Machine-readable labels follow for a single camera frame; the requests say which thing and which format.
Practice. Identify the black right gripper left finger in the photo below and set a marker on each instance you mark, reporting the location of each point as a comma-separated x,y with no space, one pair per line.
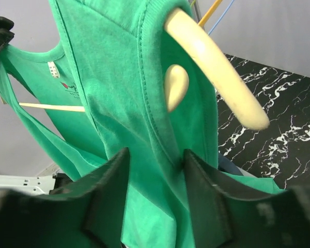
89,212

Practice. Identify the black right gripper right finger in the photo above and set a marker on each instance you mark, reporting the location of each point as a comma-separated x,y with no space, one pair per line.
227,213

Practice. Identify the dark navy tank top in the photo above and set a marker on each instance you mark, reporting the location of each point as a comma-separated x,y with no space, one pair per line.
226,165

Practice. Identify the cream curved wooden hanger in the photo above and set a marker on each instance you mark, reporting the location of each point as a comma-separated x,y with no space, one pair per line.
214,65

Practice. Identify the green t-shirt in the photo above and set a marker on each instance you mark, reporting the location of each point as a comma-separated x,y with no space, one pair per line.
118,53

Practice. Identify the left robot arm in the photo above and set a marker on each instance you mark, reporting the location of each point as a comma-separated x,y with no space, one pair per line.
26,206

